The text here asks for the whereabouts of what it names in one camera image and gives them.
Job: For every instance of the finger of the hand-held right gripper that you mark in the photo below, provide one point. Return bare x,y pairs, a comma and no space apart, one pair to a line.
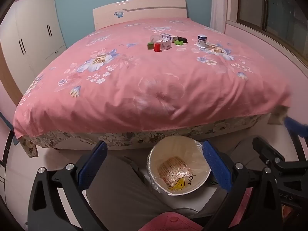
297,126
269,152

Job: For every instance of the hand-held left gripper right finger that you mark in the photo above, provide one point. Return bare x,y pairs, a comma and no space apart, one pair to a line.
216,168

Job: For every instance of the red cylinder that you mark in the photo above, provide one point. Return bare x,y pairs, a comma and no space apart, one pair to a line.
157,47

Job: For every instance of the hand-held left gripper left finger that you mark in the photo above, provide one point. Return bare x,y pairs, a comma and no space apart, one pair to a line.
93,166

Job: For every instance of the cream bed headboard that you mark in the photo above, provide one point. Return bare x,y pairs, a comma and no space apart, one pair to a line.
144,9

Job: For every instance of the person's grey trouser leg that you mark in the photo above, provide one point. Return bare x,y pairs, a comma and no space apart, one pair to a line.
125,185

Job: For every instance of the white jar with blue lid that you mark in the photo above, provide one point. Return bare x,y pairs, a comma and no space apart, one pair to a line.
202,38

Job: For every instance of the window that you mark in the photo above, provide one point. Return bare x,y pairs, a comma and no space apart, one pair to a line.
279,7

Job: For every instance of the floral bed sheet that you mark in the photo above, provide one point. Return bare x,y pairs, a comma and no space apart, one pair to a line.
134,138

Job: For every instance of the pink floral blanket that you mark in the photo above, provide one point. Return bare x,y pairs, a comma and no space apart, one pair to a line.
144,81

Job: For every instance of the pink cap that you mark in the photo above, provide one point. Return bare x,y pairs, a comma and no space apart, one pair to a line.
168,222

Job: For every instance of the small white box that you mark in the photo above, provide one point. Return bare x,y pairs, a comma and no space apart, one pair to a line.
166,44

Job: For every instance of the white curtain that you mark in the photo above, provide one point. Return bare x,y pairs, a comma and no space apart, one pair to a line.
222,4

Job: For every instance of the green cube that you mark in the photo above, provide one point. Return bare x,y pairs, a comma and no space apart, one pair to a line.
150,46

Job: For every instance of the clear plastic cup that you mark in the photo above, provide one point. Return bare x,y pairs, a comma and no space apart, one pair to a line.
154,38

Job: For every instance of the green toy block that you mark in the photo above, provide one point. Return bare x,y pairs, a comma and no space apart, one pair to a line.
178,42

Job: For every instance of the white wardrobe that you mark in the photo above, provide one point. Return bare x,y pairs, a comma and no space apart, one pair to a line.
33,38

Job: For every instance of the orange food wrapper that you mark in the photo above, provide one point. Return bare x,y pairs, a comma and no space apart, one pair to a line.
173,169

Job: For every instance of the white milk carton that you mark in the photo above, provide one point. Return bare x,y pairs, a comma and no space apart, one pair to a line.
169,37

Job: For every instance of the white bin with plastic liner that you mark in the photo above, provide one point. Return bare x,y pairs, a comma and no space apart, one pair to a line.
158,156

